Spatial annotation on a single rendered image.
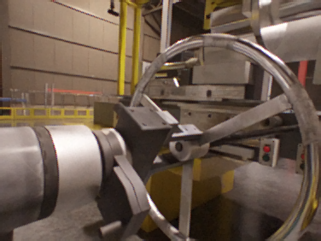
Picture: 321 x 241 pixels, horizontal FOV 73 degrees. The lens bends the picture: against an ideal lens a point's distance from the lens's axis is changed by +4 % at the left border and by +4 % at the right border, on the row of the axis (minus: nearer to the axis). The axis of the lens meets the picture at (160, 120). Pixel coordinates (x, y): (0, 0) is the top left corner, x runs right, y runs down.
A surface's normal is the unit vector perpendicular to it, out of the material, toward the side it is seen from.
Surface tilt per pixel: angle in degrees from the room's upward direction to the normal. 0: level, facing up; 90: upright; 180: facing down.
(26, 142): 34
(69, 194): 109
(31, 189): 88
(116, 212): 90
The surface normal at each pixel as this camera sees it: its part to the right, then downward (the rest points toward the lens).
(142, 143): 0.58, 0.59
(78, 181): 0.69, 0.12
